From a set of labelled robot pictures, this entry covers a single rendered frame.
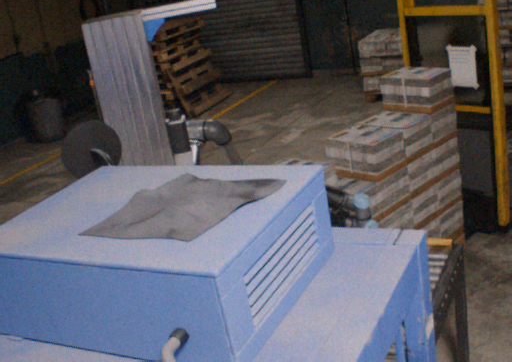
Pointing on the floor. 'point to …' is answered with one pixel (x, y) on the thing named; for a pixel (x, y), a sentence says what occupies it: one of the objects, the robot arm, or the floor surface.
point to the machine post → (424, 332)
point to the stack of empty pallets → (161, 49)
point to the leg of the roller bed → (461, 320)
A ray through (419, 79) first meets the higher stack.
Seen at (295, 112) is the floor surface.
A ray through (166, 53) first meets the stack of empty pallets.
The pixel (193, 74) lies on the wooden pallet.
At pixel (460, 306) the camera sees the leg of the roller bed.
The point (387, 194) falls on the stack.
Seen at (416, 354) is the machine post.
